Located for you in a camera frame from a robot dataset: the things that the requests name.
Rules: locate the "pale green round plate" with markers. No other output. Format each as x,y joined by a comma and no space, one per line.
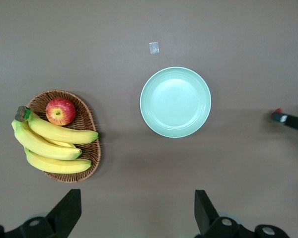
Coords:
175,101

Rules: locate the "brown wicker basket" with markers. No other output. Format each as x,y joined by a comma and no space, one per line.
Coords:
84,116

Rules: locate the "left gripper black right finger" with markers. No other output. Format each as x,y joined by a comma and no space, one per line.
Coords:
206,218

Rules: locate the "brown paper table cover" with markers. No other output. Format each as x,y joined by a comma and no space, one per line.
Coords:
149,24

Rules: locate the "red strawberry green leaves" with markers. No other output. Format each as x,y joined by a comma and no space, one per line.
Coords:
278,110

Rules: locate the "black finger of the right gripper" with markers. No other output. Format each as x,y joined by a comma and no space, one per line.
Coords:
295,122

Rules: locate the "yellow banana bunch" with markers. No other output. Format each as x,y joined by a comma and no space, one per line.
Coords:
52,151

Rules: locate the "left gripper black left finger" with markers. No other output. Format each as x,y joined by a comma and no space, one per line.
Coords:
64,218

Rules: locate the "small clear tape piece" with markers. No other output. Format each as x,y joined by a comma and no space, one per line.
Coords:
154,47

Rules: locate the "red yellow apple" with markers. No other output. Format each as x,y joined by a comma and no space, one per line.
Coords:
60,111

